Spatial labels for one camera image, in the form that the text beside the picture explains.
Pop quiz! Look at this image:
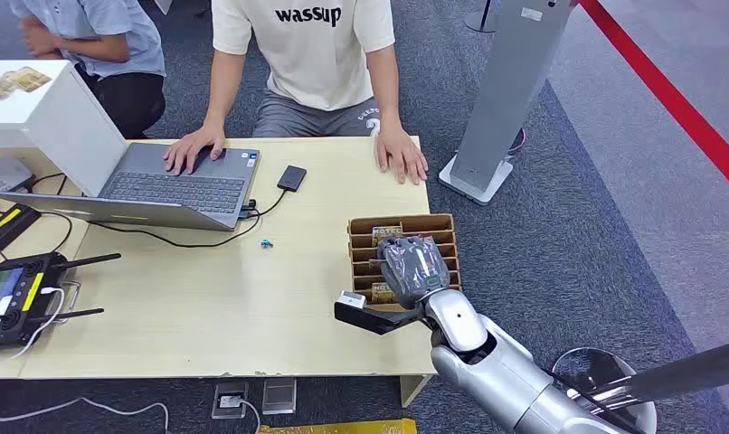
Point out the black laptop power cable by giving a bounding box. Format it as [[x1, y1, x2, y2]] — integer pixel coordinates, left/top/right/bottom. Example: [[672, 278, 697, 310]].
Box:
[[87, 214, 262, 250]]

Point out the person's right hand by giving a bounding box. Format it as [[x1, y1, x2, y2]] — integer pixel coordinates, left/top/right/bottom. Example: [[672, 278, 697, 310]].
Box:
[[163, 122, 227, 176]]

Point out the brown hotel card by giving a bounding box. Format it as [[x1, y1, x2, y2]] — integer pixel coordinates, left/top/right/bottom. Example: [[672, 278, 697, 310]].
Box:
[[371, 225, 404, 247], [370, 282, 398, 306]]

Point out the person's hand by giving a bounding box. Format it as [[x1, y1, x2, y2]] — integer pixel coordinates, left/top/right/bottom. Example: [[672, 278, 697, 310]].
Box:
[[19, 16, 62, 60]]

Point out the yellow floor strip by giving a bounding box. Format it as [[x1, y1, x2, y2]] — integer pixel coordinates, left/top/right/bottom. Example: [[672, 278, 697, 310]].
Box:
[[257, 418, 419, 434]]

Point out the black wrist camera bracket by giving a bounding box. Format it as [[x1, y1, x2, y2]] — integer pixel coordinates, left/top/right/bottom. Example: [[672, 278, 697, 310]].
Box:
[[334, 301, 431, 336]]

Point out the red barrier belt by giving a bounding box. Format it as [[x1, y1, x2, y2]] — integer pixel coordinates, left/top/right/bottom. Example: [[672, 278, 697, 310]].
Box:
[[579, 0, 729, 203]]

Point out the person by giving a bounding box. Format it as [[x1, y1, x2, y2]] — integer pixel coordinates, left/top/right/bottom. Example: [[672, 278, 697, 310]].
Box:
[[7, 0, 167, 141], [163, 0, 430, 186]]

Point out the floor power socket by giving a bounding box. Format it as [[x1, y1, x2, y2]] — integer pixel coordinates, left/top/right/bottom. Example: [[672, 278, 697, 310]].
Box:
[[211, 382, 250, 420]]

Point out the grey flat device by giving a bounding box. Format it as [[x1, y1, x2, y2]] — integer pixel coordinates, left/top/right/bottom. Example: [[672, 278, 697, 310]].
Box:
[[0, 156, 36, 193]]

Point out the grey laptop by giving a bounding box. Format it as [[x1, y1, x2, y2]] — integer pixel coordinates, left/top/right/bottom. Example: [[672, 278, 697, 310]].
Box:
[[0, 142, 262, 233]]

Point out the grey kiosk stand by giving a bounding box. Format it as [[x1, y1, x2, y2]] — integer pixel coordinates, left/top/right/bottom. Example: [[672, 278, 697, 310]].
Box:
[[438, 0, 582, 207]]

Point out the white controller cable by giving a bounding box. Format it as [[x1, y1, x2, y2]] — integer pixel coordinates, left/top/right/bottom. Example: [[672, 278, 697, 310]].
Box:
[[7, 287, 67, 361]]

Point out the round stanchion base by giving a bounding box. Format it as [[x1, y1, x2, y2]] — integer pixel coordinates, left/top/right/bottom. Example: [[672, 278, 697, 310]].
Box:
[[463, 0, 498, 34]]

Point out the chrome stanchion pole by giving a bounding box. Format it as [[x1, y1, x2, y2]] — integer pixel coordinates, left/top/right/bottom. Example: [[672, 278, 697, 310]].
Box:
[[571, 338, 729, 411]]

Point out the black remote controller with antennas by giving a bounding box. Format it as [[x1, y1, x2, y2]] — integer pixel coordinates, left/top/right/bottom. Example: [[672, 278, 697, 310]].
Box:
[[0, 251, 123, 354]]

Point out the black device with yellow label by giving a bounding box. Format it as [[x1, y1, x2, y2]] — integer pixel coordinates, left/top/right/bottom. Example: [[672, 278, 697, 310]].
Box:
[[0, 203, 43, 253]]

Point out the black drive cable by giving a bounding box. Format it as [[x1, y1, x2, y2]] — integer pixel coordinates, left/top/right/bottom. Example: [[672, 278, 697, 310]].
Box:
[[241, 187, 289, 220]]

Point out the white cabinet box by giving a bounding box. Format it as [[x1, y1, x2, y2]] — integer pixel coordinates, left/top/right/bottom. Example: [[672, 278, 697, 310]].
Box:
[[0, 59, 129, 199]]

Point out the chrome stanchion base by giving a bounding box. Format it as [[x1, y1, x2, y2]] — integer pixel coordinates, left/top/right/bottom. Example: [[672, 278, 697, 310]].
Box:
[[550, 347, 658, 434]]

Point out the wooden slotted card holder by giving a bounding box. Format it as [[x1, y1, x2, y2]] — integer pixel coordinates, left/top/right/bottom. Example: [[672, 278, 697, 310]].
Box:
[[347, 213, 463, 314]]

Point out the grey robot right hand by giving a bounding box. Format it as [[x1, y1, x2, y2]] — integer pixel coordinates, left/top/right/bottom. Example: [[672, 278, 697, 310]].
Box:
[[376, 235, 451, 311]]

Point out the wooden desk leg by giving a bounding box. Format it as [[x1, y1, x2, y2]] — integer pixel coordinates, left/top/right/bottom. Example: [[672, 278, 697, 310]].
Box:
[[399, 374, 432, 409]]

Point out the metal floor socket cover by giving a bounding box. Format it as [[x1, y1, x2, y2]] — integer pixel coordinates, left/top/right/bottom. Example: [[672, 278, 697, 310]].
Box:
[[260, 377, 298, 416]]

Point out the person's left hand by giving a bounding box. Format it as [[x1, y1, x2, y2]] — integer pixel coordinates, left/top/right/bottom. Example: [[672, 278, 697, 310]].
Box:
[[374, 122, 430, 186]]

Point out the white floor cable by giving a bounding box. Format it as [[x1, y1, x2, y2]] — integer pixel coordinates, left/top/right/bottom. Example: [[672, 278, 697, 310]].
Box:
[[0, 397, 172, 434]]

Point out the black external drive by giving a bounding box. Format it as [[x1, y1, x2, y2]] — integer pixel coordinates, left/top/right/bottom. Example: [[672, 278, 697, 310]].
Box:
[[277, 165, 308, 193]]

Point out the thin black cable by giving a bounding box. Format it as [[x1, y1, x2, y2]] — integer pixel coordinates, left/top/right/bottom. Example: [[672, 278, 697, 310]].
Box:
[[0, 172, 74, 259]]

